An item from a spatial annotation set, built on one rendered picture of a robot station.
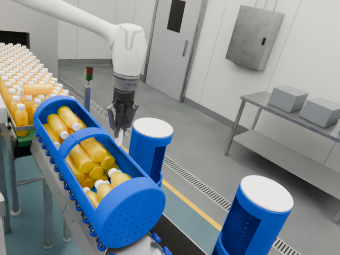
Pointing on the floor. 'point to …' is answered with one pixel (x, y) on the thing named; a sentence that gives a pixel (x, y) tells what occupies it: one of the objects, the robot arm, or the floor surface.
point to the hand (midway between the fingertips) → (119, 136)
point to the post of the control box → (4, 190)
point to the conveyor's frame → (10, 143)
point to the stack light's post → (87, 97)
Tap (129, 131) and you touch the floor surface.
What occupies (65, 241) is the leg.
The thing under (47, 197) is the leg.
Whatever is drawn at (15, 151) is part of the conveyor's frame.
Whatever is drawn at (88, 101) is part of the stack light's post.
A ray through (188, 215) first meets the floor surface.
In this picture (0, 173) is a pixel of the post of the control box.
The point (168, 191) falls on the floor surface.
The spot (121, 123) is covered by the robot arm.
